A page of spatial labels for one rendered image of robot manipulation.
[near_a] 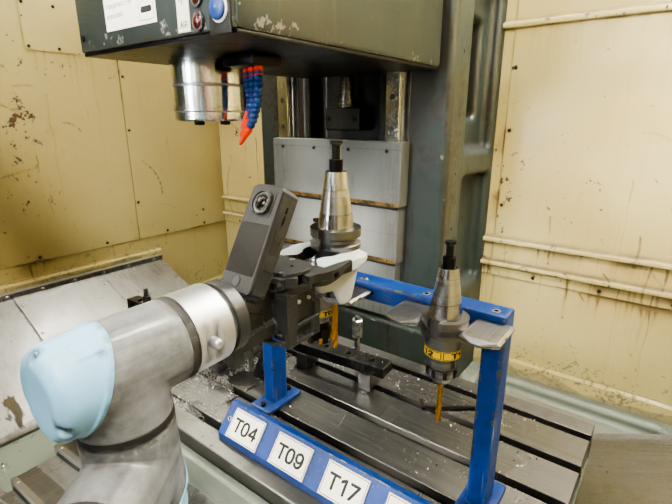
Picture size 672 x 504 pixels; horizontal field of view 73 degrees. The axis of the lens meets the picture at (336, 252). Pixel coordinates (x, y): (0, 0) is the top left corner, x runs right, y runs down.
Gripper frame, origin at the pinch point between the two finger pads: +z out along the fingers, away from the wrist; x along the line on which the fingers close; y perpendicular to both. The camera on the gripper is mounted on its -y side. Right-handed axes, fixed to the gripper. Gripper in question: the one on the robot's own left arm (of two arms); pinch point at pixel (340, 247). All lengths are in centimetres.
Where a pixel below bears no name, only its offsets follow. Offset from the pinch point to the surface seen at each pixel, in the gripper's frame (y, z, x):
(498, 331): 10.4, 9.8, 17.9
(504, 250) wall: 29, 104, -9
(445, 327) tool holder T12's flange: 9.9, 5.8, 12.4
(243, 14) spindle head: -29.0, 3.6, -19.3
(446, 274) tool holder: 3.4, 7.5, 11.3
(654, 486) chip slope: 52, 46, 40
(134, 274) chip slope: 52, 48, -146
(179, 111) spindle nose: -16, 14, -52
